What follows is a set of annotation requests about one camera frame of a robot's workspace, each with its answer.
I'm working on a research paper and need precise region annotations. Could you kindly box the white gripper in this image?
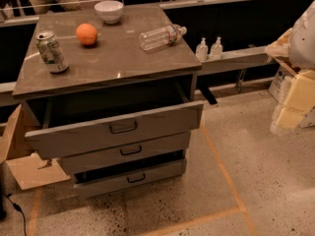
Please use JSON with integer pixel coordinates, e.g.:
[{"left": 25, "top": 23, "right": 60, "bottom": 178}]
[{"left": 270, "top": 70, "right": 315, "bottom": 135}]

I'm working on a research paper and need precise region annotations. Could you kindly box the grey bottom drawer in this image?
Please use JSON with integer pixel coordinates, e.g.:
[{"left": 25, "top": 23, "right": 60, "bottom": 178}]
[{"left": 73, "top": 149, "right": 187, "bottom": 198}]

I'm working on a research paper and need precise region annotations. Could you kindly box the grey drawer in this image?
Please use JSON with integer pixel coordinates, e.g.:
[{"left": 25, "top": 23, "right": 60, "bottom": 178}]
[
  {"left": 26, "top": 78, "right": 204, "bottom": 159},
  {"left": 58, "top": 132, "right": 190, "bottom": 174},
  {"left": 73, "top": 149, "right": 187, "bottom": 198}
]

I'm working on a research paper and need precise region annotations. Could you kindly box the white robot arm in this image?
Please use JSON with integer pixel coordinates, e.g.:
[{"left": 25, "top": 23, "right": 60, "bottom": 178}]
[{"left": 265, "top": 1, "right": 315, "bottom": 135}]

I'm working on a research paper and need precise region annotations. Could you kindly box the grey drawer cabinet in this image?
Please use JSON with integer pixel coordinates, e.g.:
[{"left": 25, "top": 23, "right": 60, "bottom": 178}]
[{"left": 12, "top": 3, "right": 203, "bottom": 130}]

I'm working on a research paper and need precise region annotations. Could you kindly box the grey top drawer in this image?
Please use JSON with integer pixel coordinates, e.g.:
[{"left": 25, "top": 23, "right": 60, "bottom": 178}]
[{"left": 26, "top": 78, "right": 204, "bottom": 159}]

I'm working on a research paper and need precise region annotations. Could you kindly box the grey middle drawer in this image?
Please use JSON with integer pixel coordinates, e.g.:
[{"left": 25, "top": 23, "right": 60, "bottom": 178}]
[{"left": 58, "top": 132, "right": 190, "bottom": 174}]

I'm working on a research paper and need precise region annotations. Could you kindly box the corovan cardboard box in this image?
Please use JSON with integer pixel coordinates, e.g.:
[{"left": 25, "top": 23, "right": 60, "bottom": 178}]
[{"left": 269, "top": 58, "right": 296, "bottom": 103}]

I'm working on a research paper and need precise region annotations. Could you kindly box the right sanitizer bottle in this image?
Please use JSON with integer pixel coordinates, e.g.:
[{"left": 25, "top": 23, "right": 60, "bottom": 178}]
[{"left": 210, "top": 36, "right": 223, "bottom": 60}]

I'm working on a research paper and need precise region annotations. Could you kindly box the sanitizer bottle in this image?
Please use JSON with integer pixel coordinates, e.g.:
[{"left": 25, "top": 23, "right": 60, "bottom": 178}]
[
  {"left": 210, "top": 36, "right": 223, "bottom": 60},
  {"left": 196, "top": 37, "right": 208, "bottom": 61}
]

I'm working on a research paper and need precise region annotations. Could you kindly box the left sanitizer bottle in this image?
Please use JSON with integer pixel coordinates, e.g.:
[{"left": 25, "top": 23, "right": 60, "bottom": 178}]
[{"left": 196, "top": 37, "right": 208, "bottom": 61}]

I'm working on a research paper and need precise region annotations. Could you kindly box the clear plastic water bottle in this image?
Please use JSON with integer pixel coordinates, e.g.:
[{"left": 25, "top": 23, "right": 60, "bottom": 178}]
[{"left": 139, "top": 25, "right": 187, "bottom": 51}]

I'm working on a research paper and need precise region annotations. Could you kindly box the white ceramic bowl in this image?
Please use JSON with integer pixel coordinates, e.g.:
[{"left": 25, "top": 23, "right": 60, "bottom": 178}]
[{"left": 94, "top": 0, "right": 124, "bottom": 24}]

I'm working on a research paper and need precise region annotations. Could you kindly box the orange fruit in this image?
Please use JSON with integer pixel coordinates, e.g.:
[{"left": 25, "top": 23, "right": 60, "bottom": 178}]
[{"left": 76, "top": 24, "right": 97, "bottom": 45}]

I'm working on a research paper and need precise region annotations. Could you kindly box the green white soda can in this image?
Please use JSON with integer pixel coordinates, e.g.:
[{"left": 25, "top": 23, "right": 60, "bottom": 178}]
[{"left": 36, "top": 30, "right": 69, "bottom": 74}]

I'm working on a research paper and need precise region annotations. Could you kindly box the flat cardboard piece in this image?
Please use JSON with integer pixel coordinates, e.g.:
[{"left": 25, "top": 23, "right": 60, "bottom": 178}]
[{"left": 0, "top": 105, "right": 70, "bottom": 190}]

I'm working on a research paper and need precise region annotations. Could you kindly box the black floor cable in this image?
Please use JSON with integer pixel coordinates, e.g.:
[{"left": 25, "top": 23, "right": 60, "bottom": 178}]
[{"left": 2, "top": 193, "right": 28, "bottom": 236}]

